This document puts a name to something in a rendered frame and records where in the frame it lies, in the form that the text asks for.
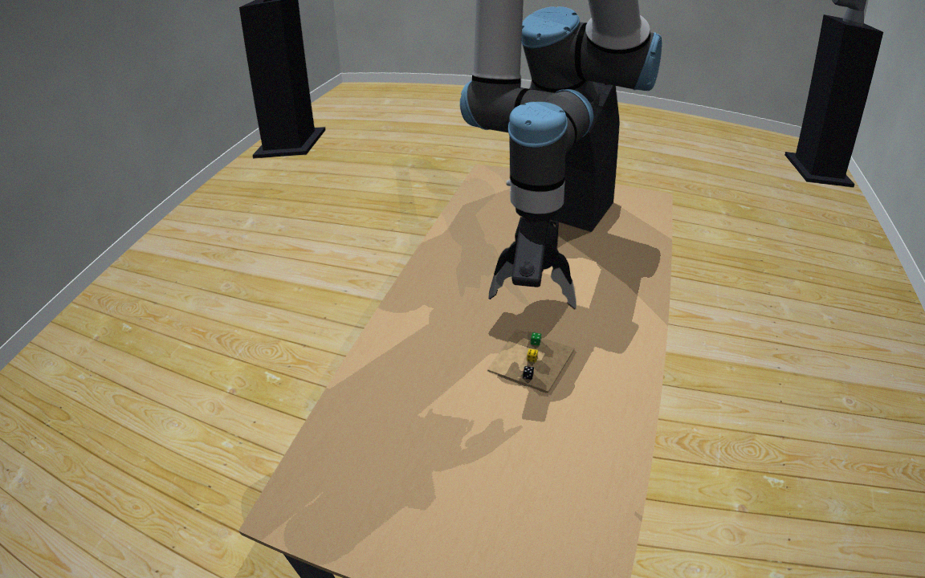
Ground tan textured mat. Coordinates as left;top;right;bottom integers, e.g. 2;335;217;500
487;329;574;393

